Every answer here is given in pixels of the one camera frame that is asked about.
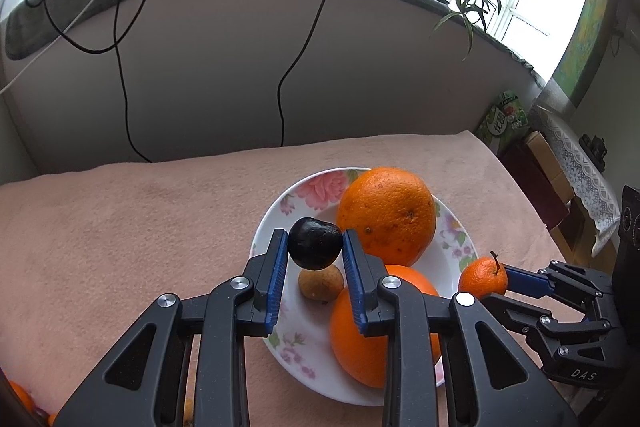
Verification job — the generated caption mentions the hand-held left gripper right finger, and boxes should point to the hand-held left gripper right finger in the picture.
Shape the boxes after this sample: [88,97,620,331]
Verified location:
[341,229,578,427]

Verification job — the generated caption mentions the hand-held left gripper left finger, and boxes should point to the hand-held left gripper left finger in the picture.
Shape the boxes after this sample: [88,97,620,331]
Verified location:
[52,229,289,427]

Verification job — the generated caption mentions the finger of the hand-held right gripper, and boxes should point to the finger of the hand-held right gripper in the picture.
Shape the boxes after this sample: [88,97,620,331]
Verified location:
[482,294,563,358]
[501,261,613,308]

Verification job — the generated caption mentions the brown longan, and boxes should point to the brown longan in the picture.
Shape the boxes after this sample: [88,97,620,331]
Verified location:
[298,264,345,303]

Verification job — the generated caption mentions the tangerine with stem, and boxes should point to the tangerine with stem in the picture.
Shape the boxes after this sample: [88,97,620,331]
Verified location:
[458,251,509,300]

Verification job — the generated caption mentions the dark plum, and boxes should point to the dark plum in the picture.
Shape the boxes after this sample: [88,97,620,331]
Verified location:
[287,217,343,270]

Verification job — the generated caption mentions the white floral plate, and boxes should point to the white floral plate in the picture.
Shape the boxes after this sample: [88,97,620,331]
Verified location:
[249,167,480,408]

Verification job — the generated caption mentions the speckled orange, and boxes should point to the speckled orange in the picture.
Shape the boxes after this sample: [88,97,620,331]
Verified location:
[336,167,437,268]

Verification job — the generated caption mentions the large smooth orange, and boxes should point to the large smooth orange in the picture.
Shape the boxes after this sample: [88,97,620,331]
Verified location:
[330,264,443,389]

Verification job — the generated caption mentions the white lace cloth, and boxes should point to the white lace cloth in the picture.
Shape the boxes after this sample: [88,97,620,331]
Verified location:
[530,104,621,258]

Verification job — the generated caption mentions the brown cardboard box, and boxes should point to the brown cardboard box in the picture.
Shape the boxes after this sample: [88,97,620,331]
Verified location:
[500,131,576,228]

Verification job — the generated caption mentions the dark figurine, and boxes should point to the dark figurine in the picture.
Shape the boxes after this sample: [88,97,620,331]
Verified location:
[579,134,608,168]

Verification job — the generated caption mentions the green snack packet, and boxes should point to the green snack packet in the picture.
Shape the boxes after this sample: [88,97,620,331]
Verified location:
[475,91,530,152]

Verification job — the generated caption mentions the tiny tangerine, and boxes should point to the tiny tangerine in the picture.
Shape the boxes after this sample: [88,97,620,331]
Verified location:
[7,379,37,415]

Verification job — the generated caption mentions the black cable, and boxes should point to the black cable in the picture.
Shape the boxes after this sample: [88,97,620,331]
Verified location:
[25,0,192,164]
[277,0,333,148]

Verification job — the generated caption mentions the green wall map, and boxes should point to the green wall map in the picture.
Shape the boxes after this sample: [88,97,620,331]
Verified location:
[552,0,631,108]

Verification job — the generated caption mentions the white cable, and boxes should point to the white cable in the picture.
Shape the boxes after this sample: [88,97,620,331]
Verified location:
[0,0,151,95]

